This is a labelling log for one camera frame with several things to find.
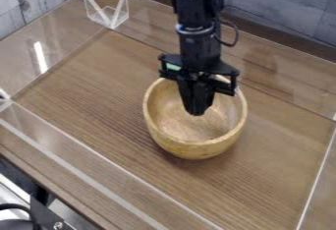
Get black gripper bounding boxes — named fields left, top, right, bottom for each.
left=159, top=54, right=239, bottom=116

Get black cable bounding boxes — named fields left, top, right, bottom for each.
left=0, top=202, right=42, bottom=222

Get wooden bowl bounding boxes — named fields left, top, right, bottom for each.
left=143, top=78, right=248, bottom=159

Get green flat object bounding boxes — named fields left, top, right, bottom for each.
left=166, top=63, right=182, bottom=71

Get clear acrylic tray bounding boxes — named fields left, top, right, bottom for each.
left=0, top=0, right=336, bottom=230

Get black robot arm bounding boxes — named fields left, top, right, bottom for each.
left=159, top=0, right=239, bottom=116

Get clear acrylic corner bracket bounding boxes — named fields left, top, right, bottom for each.
left=84, top=0, right=128, bottom=29

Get black metal mount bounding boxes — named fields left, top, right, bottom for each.
left=31, top=198, right=76, bottom=230

